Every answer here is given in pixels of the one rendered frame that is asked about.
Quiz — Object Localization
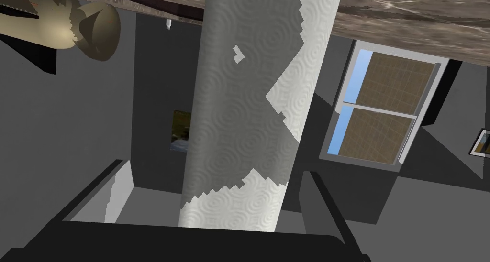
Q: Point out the white paper towel roll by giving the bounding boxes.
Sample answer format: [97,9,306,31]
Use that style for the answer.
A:
[178,0,345,233]

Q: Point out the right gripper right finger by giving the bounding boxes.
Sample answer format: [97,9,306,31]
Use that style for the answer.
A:
[298,171,371,261]

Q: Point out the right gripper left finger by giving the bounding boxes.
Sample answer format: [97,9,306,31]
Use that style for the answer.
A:
[57,159,134,224]

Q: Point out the beige rounded vase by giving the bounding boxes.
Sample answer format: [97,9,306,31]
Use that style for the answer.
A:
[0,0,122,62]

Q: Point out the white framed wall picture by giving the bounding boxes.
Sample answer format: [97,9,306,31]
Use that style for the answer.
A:
[469,128,490,158]

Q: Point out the window with brown blind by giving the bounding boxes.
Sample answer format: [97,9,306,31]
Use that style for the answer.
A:
[319,40,449,173]

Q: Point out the dark landscape wall picture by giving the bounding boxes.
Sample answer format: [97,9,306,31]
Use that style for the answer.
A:
[170,109,192,153]

